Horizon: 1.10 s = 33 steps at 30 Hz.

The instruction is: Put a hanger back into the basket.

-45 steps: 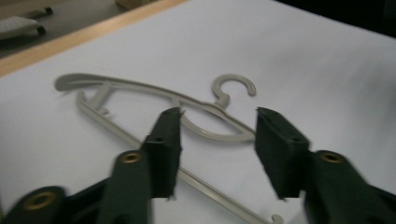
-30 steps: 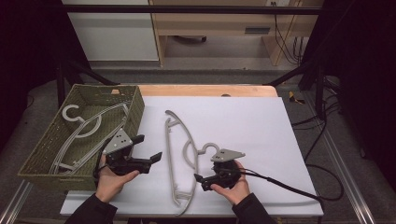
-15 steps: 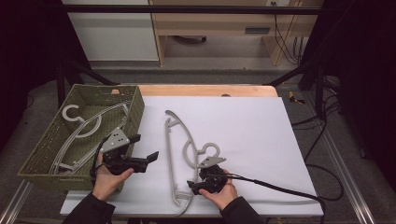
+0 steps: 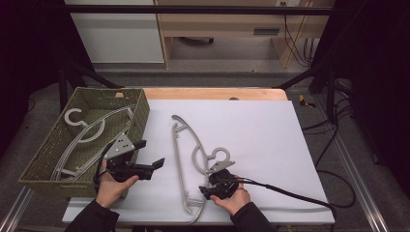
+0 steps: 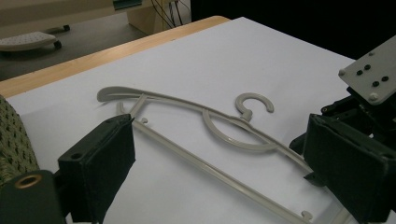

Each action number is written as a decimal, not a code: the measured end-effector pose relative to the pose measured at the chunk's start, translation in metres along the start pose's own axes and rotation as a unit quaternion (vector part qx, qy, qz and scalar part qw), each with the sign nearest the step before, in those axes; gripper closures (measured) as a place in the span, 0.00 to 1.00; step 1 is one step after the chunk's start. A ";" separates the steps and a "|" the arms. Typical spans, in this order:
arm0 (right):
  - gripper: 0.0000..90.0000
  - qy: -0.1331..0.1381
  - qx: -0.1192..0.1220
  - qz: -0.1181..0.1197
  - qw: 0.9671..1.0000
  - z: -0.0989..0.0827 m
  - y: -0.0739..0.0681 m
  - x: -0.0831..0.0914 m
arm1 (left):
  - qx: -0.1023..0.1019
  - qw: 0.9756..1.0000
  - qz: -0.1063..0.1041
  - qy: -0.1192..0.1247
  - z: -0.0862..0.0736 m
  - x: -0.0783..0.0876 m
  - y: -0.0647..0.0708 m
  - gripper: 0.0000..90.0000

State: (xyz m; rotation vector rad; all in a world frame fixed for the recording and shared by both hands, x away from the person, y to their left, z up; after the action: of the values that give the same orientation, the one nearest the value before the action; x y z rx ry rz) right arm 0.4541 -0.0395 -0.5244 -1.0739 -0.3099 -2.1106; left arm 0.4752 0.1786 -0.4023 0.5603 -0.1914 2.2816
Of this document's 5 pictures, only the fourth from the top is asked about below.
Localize light wooden desk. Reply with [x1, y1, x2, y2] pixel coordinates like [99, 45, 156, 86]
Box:
[154, 0, 337, 70]

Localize black curtain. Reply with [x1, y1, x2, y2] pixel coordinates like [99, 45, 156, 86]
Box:
[0, 0, 95, 156]
[311, 0, 410, 194]

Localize yellow and black tool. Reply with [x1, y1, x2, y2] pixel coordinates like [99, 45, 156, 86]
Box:
[298, 94, 317, 109]

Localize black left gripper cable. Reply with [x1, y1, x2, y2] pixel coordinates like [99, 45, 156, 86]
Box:
[92, 144, 112, 187]

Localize white cabinet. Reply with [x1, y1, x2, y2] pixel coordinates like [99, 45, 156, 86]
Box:
[63, 0, 165, 64]

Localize black hanging cables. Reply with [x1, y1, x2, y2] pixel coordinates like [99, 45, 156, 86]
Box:
[280, 1, 315, 68]

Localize black floor cables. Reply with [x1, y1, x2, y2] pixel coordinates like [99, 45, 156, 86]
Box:
[302, 78, 354, 168]

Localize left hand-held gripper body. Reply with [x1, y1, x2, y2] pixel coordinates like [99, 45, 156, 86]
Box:
[102, 132, 154, 183]

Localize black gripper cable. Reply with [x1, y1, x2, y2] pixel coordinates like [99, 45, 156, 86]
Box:
[92, 144, 112, 187]
[221, 176, 358, 226]

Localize aluminium rail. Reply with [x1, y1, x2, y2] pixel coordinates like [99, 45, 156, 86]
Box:
[0, 187, 35, 232]
[334, 133, 392, 232]

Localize black metal stand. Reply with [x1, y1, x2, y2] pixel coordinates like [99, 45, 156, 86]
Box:
[57, 60, 126, 112]
[276, 62, 337, 122]

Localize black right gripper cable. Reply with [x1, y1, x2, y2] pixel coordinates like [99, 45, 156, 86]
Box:
[221, 176, 358, 226]

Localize person's right hand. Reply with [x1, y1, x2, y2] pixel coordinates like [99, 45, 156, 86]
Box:
[209, 179, 252, 217]

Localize grey plastic clothes hanger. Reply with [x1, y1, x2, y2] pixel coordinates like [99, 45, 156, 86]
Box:
[171, 114, 236, 225]
[59, 119, 133, 178]
[51, 104, 134, 182]

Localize black horizontal frame bar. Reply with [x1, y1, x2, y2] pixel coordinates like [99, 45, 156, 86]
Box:
[61, 4, 337, 15]

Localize green woven basket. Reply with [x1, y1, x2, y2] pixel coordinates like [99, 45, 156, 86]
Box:
[17, 86, 151, 199]

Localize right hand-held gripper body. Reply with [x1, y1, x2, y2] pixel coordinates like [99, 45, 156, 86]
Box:
[205, 159, 240, 199]

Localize person's left hand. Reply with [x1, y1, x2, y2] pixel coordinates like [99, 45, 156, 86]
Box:
[96, 159, 140, 209]

